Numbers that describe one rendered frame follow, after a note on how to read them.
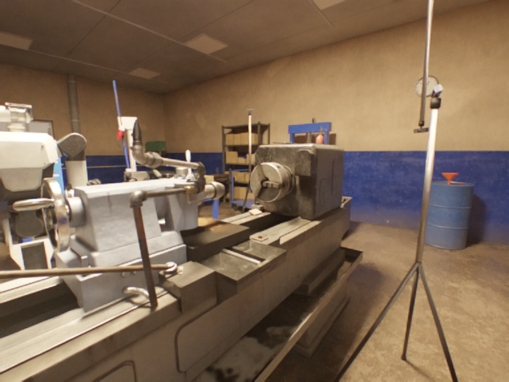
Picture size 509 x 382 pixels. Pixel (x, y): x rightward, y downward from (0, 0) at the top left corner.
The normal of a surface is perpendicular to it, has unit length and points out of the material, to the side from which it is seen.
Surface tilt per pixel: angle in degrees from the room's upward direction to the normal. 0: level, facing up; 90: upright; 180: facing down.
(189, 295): 90
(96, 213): 76
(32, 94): 90
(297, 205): 90
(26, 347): 0
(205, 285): 90
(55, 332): 0
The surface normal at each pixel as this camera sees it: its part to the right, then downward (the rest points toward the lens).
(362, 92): -0.62, 0.12
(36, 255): 0.72, -0.07
